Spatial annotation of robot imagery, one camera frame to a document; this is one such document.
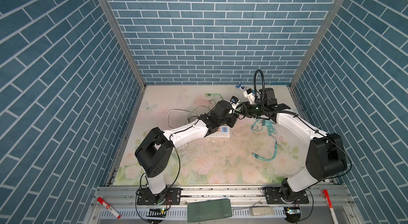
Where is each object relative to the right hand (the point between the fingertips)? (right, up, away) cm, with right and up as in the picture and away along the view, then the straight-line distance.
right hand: (233, 109), depth 84 cm
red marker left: (-57, -43, -15) cm, 73 cm away
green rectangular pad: (-14, -44, -14) cm, 48 cm away
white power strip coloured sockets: (-6, -14, +9) cm, 18 cm away
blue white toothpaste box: (+11, +14, +35) cm, 40 cm away
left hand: (+1, -3, +1) cm, 3 cm away
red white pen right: (+42, -45, -15) cm, 63 cm away
